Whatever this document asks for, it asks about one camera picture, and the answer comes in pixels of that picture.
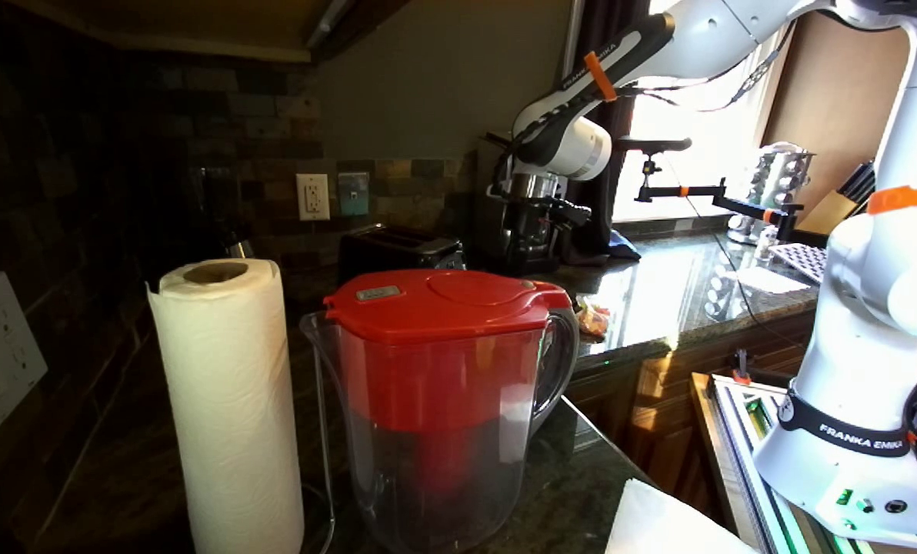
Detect white wall outlet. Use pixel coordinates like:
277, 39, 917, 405
294, 173, 329, 220

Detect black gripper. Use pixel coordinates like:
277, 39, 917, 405
485, 173, 591, 272

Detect white paper napkin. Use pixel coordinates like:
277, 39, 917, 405
604, 481, 758, 554

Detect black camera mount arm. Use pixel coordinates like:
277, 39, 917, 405
616, 135, 799, 232

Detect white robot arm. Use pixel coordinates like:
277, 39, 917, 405
510, 0, 917, 548

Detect wooden knife block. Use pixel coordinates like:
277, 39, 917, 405
795, 164, 877, 244

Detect black toaster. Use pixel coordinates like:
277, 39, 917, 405
336, 225, 463, 282

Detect white paper towel roll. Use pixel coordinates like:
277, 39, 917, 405
146, 258, 304, 554

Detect clear water filter pitcher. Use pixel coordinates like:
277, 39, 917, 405
302, 268, 577, 554

